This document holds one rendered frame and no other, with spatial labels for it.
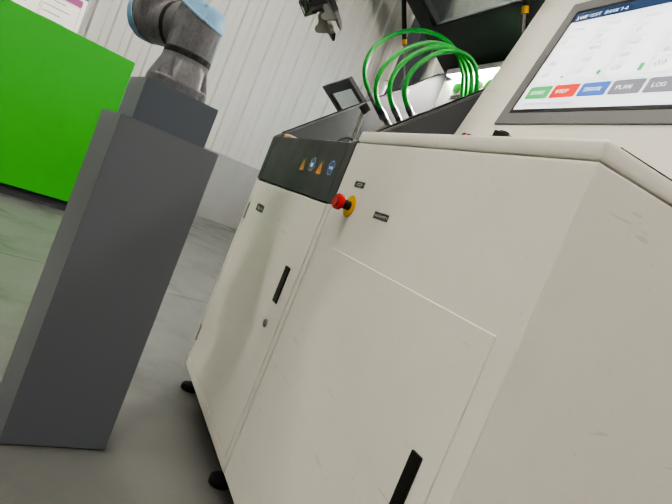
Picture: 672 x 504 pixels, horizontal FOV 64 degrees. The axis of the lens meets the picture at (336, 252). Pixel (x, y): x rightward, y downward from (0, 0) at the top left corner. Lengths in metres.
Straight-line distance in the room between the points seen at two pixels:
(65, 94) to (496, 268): 4.13
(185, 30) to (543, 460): 1.16
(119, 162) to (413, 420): 0.85
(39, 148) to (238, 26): 4.56
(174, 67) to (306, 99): 7.58
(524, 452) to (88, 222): 0.99
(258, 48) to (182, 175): 7.29
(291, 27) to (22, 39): 5.06
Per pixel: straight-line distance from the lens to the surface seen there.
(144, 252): 1.36
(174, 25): 1.44
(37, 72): 4.59
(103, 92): 4.70
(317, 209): 1.36
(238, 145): 8.48
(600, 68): 1.25
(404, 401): 0.86
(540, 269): 0.73
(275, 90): 8.68
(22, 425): 1.49
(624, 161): 0.77
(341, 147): 1.37
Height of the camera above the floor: 0.77
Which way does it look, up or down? 3 degrees down
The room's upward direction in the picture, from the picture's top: 22 degrees clockwise
